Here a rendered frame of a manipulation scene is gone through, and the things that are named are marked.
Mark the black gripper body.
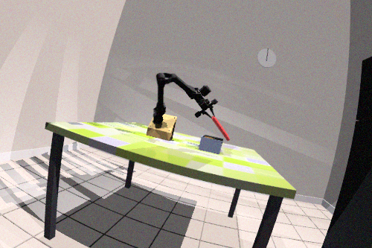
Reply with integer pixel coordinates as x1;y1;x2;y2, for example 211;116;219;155
195;98;218;118

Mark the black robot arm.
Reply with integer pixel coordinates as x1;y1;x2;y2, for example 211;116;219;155
153;73;211;124

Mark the red lid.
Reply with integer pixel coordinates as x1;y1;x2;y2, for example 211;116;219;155
212;116;230;141

